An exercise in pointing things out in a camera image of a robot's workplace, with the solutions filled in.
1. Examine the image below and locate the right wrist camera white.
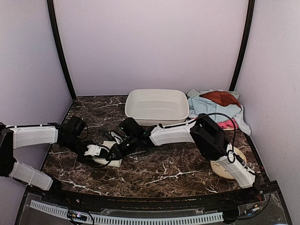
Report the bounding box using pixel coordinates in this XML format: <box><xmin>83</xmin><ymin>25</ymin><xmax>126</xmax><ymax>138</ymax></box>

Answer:
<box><xmin>104</xmin><ymin>130</ymin><xmax>123</xmax><ymax>144</ymax></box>

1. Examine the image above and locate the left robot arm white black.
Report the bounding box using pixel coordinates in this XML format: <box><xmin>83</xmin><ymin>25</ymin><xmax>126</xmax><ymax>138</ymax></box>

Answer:
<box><xmin>0</xmin><ymin>116</ymin><xmax>94</xmax><ymax>204</ymax></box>

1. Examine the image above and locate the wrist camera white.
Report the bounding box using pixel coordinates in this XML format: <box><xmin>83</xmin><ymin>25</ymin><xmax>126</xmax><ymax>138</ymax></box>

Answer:
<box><xmin>104</xmin><ymin>130</ymin><xmax>123</xmax><ymax>144</ymax></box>
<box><xmin>84</xmin><ymin>144</ymin><xmax>110</xmax><ymax>158</ymax></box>

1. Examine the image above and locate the round floral wooden plate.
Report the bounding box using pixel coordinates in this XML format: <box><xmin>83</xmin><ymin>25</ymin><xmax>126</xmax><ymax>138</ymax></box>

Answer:
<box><xmin>210</xmin><ymin>147</ymin><xmax>247</xmax><ymax>180</ymax></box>

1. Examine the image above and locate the dark red towel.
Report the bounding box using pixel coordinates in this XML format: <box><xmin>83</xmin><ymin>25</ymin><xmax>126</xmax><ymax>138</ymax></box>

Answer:
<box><xmin>199</xmin><ymin>90</ymin><xmax>241</xmax><ymax>108</ymax></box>

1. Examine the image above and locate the light blue towel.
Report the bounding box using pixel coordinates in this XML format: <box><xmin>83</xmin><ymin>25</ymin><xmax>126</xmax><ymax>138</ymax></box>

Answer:
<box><xmin>188</xmin><ymin>96</ymin><xmax>251</xmax><ymax>135</ymax></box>

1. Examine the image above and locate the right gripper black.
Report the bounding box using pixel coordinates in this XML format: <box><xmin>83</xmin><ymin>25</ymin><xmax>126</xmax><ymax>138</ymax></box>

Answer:
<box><xmin>107</xmin><ymin>135</ymin><xmax>139</xmax><ymax>160</ymax></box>

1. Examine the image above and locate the right black frame post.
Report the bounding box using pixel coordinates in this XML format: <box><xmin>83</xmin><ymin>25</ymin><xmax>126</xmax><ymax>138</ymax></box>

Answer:
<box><xmin>229</xmin><ymin>0</ymin><xmax>255</xmax><ymax>91</ymax></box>

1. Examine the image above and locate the pink towel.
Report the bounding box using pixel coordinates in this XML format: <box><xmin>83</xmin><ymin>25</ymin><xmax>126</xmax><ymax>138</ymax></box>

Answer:
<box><xmin>217</xmin><ymin>119</ymin><xmax>238</xmax><ymax>130</ymax></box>

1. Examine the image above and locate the white slotted cable duct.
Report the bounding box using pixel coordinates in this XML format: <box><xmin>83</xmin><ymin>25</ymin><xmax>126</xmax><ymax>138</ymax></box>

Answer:
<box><xmin>29</xmin><ymin>200</ymin><xmax>224</xmax><ymax>225</ymax></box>

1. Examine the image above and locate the white embroidered towel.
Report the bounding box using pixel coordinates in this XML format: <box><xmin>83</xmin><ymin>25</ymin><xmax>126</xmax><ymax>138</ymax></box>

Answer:
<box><xmin>92</xmin><ymin>140</ymin><xmax>122</xmax><ymax>168</ymax></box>

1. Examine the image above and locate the black frame post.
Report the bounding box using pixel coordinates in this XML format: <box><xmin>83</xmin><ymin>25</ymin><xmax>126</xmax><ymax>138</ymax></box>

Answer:
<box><xmin>46</xmin><ymin>0</ymin><xmax>77</xmax><ymax>101</ymax></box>
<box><xmin>229</xmin><ymin>0</ymin><xmax>255</xmax><ymax>91</ymax></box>

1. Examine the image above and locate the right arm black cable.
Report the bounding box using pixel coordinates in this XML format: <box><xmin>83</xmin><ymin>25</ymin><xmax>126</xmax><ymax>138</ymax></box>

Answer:
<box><xmin>159</xmin><ymin>112</ymin><xmax>256</xmax><ymax>175</ymax></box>

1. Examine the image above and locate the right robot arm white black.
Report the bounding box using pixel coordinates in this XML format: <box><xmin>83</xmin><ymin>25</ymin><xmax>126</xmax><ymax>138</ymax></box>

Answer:
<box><xmin>106</xmin><ymin>113</ymin><xmax>257</xmax><ymax>203</ymax></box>

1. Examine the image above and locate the left camera black cable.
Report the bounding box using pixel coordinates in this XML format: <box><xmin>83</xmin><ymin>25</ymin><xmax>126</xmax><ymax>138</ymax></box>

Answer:
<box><xmin>77</xmin><ymin>121</ymin><xmax>118</xmax><ymax>168</ymax></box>

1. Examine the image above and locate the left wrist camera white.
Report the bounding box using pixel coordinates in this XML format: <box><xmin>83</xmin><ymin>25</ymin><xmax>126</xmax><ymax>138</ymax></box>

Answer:
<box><xmin>84</xmin><ymin>144</ymin><xmax>110</xmax><ymax>158</ymax></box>

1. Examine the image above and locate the black front rail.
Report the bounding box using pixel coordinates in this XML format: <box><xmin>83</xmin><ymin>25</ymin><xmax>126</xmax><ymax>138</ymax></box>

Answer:
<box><xmin>43</xmin><ymin>181</ymin><xmax>277</xmax><ymax>211</ymax></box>

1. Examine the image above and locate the left black frame post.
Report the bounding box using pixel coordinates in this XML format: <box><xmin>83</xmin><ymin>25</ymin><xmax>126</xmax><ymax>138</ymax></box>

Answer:
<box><xmin>46</xmin><ymin>0</ymin><xmax>77</xmax><ymax>101</ymax></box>

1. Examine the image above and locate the white plastic basin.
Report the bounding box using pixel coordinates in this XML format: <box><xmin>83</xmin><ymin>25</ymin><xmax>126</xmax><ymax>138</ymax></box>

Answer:
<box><xmin>125</xmin><ymin>89</ymin><xmax>189</xmax><ymax>126</ymax></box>

